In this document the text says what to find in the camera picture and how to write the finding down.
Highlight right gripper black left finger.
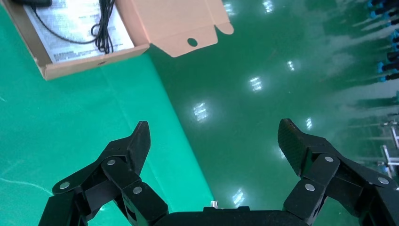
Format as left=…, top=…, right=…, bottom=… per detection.
left=38, top=121, right=169, bottom=226

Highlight green table cloth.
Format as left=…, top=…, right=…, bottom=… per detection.
left=0, top=4, right=214, bottom=226

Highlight white printed paper leaflet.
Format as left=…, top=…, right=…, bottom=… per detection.
left=23, top=0, right=135, bottom=64

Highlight black data cable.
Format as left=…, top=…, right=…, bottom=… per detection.
left=29, top=0, right=116, bottom=55

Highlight grey metal frame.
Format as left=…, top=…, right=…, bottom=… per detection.
left=375, top=113, right=399, bottom=175

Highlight rack with blue clamps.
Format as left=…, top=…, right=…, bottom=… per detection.
left=367, top=0, right=399, bottom=83

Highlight open brown cardboard box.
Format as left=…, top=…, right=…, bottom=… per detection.
left=0, top=0, right=234, bottom=81

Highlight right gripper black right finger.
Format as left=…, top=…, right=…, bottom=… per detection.
left=277, top=118, right=399, bottom=226

